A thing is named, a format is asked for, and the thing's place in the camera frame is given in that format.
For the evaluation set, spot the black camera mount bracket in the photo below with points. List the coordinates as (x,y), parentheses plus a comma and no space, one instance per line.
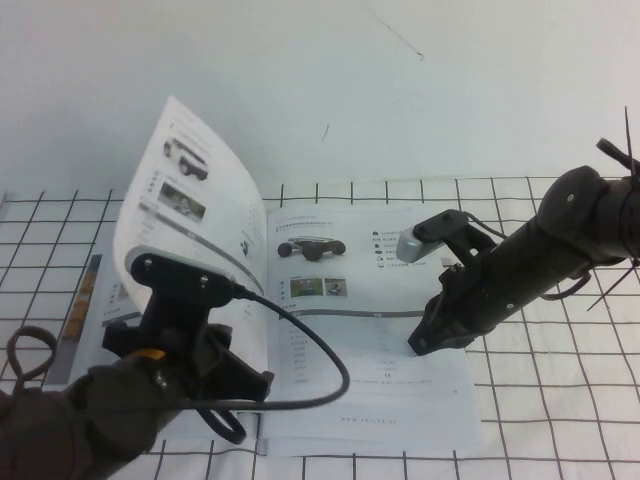
(450,225)
(180,282)

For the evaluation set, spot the white product manual book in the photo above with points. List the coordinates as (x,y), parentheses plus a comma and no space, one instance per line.
(350,300)

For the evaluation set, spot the black right camera mount bracket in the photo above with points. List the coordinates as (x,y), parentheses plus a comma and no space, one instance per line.
(450,225)

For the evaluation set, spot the black left camera mount bracket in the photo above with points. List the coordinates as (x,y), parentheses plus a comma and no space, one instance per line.
(180,282)

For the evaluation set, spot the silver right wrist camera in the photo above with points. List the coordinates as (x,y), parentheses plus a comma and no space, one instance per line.
(415,247)

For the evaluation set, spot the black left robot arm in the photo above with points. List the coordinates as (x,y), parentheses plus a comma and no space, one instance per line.
(75,425)

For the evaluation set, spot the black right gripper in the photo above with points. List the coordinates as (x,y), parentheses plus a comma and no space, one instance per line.
(475,300)

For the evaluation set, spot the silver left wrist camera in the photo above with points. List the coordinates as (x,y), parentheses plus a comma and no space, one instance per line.
(135,252)

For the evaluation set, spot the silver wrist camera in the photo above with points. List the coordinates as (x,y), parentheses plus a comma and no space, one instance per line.
(135,252)
(415,247)

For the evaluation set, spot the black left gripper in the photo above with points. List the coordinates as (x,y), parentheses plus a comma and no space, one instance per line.
(180,360)

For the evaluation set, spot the white black-grid tablecloth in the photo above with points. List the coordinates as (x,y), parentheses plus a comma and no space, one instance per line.
(550,400)

